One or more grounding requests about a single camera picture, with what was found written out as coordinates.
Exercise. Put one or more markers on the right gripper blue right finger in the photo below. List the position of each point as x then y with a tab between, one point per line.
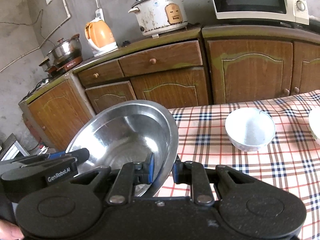
194	175

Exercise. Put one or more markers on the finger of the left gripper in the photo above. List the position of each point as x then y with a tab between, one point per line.
67	154

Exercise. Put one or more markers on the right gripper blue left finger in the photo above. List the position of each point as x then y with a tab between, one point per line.
129	176

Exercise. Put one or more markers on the small steel bowl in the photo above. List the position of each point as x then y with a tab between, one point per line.
128	132

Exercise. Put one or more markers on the person's left hand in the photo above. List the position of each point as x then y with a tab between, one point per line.
9	231

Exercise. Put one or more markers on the grey metal shelf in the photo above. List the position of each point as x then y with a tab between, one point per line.
12	149

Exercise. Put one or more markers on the blue patterned ceramic bowl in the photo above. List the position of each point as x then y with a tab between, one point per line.
250	129

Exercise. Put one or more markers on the induction cooker red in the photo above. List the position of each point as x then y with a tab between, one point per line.
63	67

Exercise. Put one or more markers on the plaid tablecloth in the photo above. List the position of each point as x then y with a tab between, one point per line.
290	161

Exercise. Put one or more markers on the steel pot with lid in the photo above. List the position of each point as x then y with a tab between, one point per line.
65	50

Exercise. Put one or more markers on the wooden kitchen cabinet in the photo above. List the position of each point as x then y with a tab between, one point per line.
194	67

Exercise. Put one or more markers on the orange electric kettle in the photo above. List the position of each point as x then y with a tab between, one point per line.
100	37

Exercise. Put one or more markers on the white ceramic bowl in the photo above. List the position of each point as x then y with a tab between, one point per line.
314	123

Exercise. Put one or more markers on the white power strip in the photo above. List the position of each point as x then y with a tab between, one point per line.
99	13

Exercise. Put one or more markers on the white rice cooker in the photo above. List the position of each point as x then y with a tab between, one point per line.
159	16

